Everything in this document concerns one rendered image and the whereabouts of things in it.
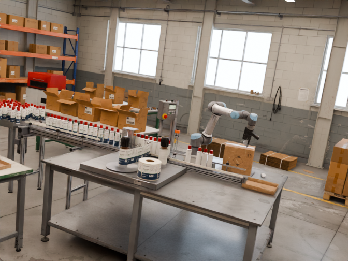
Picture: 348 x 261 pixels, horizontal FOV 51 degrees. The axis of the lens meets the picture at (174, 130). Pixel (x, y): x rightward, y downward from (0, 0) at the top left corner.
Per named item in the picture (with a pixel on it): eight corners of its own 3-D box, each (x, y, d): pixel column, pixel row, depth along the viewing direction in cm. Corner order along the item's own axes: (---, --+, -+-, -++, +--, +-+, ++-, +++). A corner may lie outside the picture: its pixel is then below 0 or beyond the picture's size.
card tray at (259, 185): (241, 187, 341) (242, 183, 341) (247, 180, 365) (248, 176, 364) (273, 195, 330) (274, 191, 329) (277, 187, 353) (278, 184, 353)
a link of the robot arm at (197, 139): (187, 144, 406) (188, 132, 405) (196, 144, 415) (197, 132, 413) (194, 146, 397) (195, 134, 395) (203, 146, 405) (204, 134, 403)
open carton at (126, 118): (111, 129, 548) (114, 104, 541) (131, 126, 592) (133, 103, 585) (132, 134, 531) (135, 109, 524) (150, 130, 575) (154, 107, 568)
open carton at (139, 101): (122, 105, 807) (124, 89, 800) (135, 105, 842) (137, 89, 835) (136, 109, 783) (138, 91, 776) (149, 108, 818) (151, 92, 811)
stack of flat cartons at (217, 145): (198, 153, 792) (200, 139, 786) (208, 149, 839) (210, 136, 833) (226, 160, 762) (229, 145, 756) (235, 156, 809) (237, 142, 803)
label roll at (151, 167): (135, 178, 312) (136, 162, 309) (138, 171, 332) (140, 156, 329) (158, 182, 312) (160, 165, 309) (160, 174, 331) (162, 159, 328)
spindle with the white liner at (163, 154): (155, 166, 354) (159, 136, 349) (159, 164, 363) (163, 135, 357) (163, 168, 351) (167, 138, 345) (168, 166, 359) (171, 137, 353)
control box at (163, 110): (157, 118, 389) (159, 100, 385) (170, 118, 398) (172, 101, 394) (161, 119, 381) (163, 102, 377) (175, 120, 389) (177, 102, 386)
